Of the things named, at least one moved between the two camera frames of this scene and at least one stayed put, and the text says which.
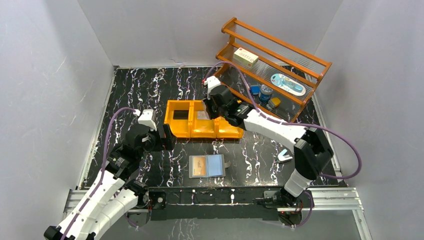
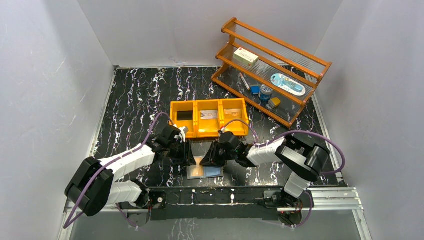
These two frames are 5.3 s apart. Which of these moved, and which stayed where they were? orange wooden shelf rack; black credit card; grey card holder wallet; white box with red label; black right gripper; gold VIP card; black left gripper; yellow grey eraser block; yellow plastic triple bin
Moved: black credit card; black left gripper; black right gripper
Stayed: orange wooden shelf rack; grey card holder wallet; yellow grey eraser block; white box with red label; gold VIP card; yellow plastic triple bin
